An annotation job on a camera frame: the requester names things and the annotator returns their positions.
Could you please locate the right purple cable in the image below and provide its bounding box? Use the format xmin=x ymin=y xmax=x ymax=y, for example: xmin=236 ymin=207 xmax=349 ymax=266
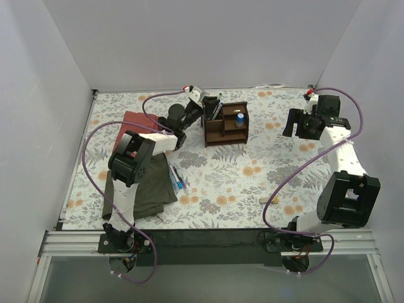
xmin=261 ymin=87 xmax=363 ymax=275

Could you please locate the clear long pen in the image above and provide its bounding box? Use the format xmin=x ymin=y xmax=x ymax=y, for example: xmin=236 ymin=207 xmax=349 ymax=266
xmin=169 ymin=164 xmax=189 ymax=196

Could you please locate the small tan yellow eraser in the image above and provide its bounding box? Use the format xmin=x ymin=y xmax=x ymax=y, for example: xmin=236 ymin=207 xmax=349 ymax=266
xmin=259 ymin=196 xmax=279 ymax=205

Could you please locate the green capped white pen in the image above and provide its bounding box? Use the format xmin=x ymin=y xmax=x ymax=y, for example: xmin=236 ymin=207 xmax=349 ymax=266
xmin=210 ymin=93 xmax=222 ymax=120

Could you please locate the blue capped white pen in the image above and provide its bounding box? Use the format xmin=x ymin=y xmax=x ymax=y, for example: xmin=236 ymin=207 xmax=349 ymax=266
xmin=172 ymin=166 xmax=184 ymax=189

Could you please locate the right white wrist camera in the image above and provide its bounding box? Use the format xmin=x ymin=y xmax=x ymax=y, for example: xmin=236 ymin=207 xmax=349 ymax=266
xmin=304 ymin=89 xmax=319 ymax=115

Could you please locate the blue grey stamp cylinder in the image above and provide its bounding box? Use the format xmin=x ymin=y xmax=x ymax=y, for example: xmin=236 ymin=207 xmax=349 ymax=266
xmin=235 ymin=113 xmax=245 ymax=128

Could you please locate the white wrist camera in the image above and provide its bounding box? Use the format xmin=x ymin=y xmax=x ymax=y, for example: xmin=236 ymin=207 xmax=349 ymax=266
xmin=304 ymin=89 xmax=319 ymax=115
xmin=184 ymin=85 xmax=206 ymax=103

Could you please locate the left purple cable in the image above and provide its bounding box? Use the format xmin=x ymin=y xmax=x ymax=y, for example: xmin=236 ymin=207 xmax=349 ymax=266
xmin=81 ymin=86 xmax=194 ymax=284

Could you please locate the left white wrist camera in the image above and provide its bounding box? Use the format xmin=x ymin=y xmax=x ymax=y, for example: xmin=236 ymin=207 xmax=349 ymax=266
xmin=184 ymin=85 xmax=206 ymax=103

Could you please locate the aluminium frame rail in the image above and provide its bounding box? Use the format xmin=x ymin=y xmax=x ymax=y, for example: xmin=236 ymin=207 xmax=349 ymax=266
xmin=28 ymin=229 xmax=394 ymax=302

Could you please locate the red folded cloth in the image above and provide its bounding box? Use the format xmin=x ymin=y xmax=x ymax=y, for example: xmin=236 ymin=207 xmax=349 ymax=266
xmin=112 ymin=111 xmax=158 ymax=152

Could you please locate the purple cable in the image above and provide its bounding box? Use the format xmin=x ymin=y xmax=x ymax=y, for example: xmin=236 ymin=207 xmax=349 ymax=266
xmin=81 ymin=86 xmax=194 ymax=284
xmin=261 ymin=87 xmax=363 ymax=275

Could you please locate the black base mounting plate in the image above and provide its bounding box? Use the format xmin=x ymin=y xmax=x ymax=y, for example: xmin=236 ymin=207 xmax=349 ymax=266
xmin=98 ymin=228 xmax=323 ymax=266

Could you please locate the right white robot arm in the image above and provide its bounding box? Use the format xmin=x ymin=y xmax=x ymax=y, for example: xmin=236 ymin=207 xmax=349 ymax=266
xmin=276 ymin=93 xmax=381 ymax=251

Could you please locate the brown wooden desk organizer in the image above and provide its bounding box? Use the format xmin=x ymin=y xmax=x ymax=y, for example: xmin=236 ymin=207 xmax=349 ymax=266
xmin=201 ymin=102 xmax=249 ymax=147

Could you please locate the olive green folded cloth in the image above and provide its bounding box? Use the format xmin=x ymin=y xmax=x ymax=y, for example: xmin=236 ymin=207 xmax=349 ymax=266
xmin=101 ymin=154 xmax=178 ymax=222

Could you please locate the floral patterned table mat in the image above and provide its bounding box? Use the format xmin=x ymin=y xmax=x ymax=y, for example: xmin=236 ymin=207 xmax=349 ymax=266
xmin=62 ymin=88 xmax=330 ymax=230

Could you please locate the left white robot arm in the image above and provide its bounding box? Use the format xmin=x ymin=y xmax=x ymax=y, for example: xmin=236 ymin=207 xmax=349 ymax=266
xmin=103 ymin=97 xmax=220 ymax=253

